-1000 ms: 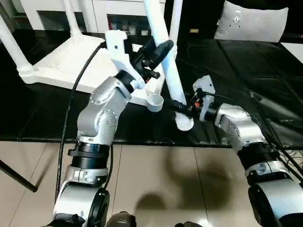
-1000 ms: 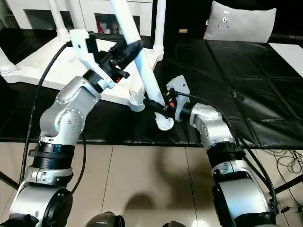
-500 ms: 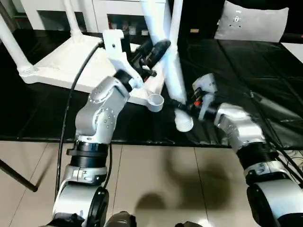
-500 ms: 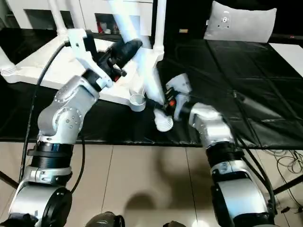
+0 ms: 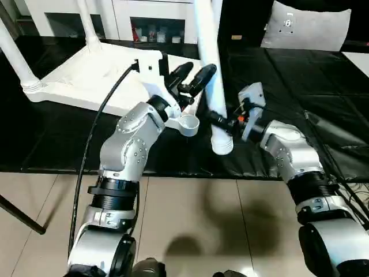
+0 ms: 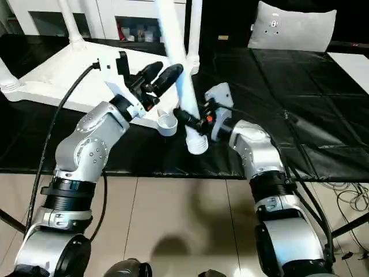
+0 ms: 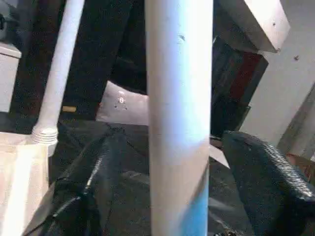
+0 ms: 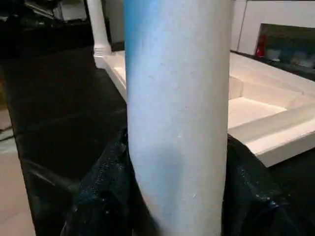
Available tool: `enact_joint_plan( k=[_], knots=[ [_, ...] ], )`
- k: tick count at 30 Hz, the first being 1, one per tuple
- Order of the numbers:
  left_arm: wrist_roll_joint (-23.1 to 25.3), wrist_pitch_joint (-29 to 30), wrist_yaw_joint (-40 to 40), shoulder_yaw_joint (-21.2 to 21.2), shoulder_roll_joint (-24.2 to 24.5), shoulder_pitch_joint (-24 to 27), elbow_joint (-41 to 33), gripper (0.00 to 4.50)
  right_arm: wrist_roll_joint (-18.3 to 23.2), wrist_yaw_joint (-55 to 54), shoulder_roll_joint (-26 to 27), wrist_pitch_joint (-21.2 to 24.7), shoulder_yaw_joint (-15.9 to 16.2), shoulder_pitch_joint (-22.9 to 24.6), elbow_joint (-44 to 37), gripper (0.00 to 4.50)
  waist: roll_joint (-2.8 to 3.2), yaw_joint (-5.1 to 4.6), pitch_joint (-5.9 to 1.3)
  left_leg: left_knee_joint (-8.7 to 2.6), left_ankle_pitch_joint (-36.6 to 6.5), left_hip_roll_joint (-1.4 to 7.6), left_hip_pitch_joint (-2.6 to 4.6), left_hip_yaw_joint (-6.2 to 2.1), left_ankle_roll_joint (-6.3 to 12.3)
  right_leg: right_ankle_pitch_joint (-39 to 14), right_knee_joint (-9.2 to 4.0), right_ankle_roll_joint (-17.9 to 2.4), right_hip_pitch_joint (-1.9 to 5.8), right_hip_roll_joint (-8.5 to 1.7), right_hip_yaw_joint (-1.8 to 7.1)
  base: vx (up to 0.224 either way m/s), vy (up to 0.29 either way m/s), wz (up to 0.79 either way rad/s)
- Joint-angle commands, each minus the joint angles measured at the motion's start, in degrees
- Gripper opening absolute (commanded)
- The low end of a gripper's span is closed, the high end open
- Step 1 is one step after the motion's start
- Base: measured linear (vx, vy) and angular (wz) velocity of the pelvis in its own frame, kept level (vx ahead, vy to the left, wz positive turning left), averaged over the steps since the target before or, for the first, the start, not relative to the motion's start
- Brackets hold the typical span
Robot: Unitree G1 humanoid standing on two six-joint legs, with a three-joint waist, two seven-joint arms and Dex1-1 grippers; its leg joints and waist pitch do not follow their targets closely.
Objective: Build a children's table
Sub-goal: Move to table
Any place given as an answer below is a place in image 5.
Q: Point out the white plastic table top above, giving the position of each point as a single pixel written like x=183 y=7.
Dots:
x=98 y=75

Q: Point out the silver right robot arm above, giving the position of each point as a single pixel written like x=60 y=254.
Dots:
x=305 y=173

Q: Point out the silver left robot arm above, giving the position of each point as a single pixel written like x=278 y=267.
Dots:
x=127 y=156

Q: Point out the white flat sheet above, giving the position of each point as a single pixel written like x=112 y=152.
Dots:
x=357 y=60

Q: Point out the white glass-door cabinet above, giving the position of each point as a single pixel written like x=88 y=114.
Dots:
x=115 y=14

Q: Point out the white plastic table leg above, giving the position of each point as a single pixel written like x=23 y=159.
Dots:
x=17 y=57
x=206 y=40
x=219 y=7
x=88 y=23

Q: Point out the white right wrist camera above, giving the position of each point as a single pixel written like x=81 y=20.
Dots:
x=252 y=97

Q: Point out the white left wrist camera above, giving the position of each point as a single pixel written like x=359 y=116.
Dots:
x=151 y=69

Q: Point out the black tall cabinet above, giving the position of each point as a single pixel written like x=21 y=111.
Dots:
x=242 y=17

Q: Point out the black table mat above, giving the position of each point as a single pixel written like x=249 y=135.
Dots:
x=311 y=98

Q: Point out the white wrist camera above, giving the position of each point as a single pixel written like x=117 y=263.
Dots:
x=252 y=97
x=151 y=69

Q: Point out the small yellow label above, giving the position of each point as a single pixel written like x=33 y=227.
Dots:
x=236 y=37

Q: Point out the light grey cushion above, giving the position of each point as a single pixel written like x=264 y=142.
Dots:
x=305 y=26

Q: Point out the black robot foot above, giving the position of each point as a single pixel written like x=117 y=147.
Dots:
x=149 y=269
x=230 y=273

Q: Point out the black work table leg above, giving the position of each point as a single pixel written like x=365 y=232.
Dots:
x=23 y=214

